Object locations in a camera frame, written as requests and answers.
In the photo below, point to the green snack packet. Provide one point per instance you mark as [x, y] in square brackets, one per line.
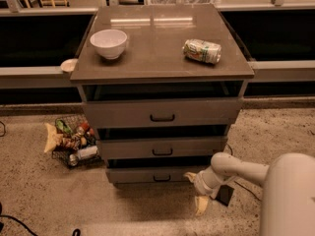
[63, 127]

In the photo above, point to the black wire basket left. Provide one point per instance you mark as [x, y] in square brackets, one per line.
[82, 136]

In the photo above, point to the grey drawer cabinet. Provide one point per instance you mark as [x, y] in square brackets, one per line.
[153, 67]

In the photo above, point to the crushed green white can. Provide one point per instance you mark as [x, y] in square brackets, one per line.
[202, 51]

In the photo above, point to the grey bottom drawer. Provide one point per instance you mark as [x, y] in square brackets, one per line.
[150, 174]

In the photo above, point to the black floor box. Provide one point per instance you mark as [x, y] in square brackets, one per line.
[224, 195]

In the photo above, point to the white ceramic bowl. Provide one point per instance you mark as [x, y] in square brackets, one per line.
[109, 43]

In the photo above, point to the grey top drawer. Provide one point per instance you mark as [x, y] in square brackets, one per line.
[162, 113]

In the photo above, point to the metal railing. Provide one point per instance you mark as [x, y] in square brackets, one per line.
[265, 71]

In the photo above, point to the clear plastic bottle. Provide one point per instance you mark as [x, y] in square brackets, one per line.
[82, 154]

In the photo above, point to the yellow chip bag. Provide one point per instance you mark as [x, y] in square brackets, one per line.
[54, 139]

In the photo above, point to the small white dish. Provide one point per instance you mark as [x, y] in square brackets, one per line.
[69, 65]

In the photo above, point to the grey drawer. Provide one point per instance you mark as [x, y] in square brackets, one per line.
[162, 113]
[150, 148]
[150, 174]

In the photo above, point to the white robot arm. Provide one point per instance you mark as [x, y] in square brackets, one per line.
[288, 183]

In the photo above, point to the grey middle drawer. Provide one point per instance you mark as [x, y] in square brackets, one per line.
[150, 148]

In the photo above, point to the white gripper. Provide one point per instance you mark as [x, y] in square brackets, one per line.
[201, 183]

